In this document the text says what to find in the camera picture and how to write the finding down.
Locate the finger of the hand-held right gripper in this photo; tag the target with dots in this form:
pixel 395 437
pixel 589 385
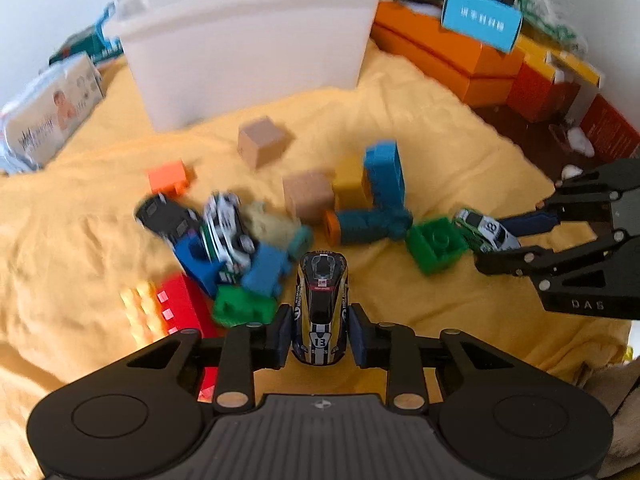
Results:
pixel 505 262
pixel 530 224

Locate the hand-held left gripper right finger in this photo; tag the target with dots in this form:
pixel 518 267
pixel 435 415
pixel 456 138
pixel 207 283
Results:
pixel 358 335

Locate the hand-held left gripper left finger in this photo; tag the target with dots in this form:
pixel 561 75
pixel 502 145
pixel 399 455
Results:
pixel 282 335

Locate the small white green toy car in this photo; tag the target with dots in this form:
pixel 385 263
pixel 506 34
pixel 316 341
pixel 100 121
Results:
pixel 482 227

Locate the green toy block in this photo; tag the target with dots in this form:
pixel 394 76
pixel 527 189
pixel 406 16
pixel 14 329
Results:
pixel 435 247
pixel 240 307

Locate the black yellow toy car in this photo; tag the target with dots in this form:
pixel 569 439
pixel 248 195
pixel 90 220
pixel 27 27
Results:
pixel 320 300

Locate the white plastic storage bin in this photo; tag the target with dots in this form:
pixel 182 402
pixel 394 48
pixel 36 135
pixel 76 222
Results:
pixel 240 50

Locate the brown wooden desktop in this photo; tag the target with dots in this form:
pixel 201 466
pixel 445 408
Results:
pixel 525 145

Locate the small white object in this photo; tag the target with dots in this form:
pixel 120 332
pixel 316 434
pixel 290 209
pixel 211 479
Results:
pixel 580 140

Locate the red toy block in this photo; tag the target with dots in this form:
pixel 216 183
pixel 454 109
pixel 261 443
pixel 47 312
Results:
pixel 182 305

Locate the teal cylinder toy block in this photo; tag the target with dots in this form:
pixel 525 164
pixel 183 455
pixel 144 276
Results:
pixel 365 225

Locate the cream toy block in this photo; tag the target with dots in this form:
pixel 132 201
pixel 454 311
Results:
pixel 272 225

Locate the white green striped toy car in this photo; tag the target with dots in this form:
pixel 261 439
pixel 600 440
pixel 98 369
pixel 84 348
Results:
pixel 225 225

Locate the yellow cloth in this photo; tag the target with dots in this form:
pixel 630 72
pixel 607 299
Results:
pixel 450 125

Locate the orange red box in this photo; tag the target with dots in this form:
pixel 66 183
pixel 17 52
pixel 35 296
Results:
pixel 532 85

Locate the wooden cube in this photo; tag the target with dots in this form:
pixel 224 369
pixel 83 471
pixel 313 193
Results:
pixel 262 142
pixel 307 197

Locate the bright yellow toy block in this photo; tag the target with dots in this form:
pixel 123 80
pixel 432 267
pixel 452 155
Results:
pixel 142 312

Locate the yellow topped box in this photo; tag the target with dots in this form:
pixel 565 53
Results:
pixel 575 80

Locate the tall blue toy block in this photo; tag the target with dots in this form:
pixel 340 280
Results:
pixel 385 172

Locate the mustard yellow toy block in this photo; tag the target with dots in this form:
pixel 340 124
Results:
pixel 349 182

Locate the beige cloth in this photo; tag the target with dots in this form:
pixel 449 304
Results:
pixel 620 410

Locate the large orange box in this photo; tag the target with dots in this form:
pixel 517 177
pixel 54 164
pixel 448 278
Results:
pixel 440 55

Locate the orange toy block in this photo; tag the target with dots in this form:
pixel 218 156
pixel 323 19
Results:
pixel 170 177

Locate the light blue printed box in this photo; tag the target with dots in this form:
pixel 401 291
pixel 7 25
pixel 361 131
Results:
pixel 480 17

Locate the wet wipes package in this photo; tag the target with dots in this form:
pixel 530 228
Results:
pixel 47 110

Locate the teal green box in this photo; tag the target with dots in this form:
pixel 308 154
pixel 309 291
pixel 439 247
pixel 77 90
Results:
pixel 82 42

